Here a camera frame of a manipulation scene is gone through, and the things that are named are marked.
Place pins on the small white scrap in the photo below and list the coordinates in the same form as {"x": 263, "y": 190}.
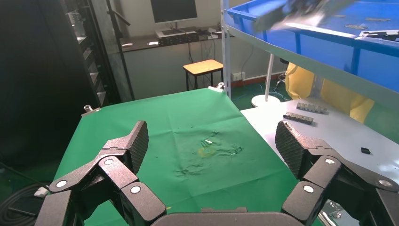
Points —
{"x": 208, "y": 142}

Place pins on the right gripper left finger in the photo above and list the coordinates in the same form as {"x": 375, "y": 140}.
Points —
{"x": 118, "y": 174}

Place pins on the wooden top stool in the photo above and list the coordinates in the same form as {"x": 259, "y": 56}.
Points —
{"x": 202, "y": 66}

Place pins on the black stand pole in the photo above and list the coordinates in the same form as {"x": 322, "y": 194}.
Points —
{"x": 120, "y": 50}

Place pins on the dark office desk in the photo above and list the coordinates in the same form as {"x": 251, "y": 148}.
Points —
{"x": 140, "y": 46}

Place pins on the grey desktop device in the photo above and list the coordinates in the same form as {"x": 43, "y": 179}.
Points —
{"x": 177, "y": 37}

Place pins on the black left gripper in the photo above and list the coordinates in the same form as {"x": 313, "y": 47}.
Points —
{"x": 311, "y": 4}

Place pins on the yellow cloth bag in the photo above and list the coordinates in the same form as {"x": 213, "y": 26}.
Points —
{"x": 336, "y": 93}

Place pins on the white shelf post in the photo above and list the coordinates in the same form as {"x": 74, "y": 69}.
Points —
{"x": 225, "y": 46}

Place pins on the galvanized sheet metal bracket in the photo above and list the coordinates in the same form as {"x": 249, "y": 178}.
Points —
{"x": 383, "y": 34}
{"x": 299, "y": 21}

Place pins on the blue plastic bin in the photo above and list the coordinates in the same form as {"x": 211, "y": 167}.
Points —
{"x": 327, "y": 53}

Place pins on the green table cloth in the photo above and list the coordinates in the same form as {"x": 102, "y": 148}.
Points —
{"x": 187, "y": 124}

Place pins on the brown tape strip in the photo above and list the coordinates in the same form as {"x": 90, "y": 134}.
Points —
{"x": 378, "y": 19}
{"x": 339, "y": 15}
{"x": 355, "y": 27}

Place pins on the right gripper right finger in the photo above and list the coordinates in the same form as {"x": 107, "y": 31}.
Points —
{"x": 321, "y": 168}

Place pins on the white wall outlet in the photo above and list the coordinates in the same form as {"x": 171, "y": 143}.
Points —
{"x": 238, "y": 76}

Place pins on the white round-base stand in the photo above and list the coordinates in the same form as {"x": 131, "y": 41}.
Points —
{"x": 265, "y": 100}

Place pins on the small black chip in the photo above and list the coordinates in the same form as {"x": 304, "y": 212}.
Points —
{"x": 365, "y": 151}

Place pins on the small grey metal link part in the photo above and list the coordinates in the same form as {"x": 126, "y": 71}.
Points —
{"x": 311, "y": 108}
{"x": 298, "y": 118}

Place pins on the black computer monitor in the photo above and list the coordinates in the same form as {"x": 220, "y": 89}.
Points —
{"x": 173, "y": 11}

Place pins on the dark metal rack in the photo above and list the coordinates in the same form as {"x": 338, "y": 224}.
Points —
{"x": 93, "y": 62}

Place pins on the silver binder clip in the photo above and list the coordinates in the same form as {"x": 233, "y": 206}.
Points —
{"x": 90, "y": 111}
{"x": 218, "y": 88}

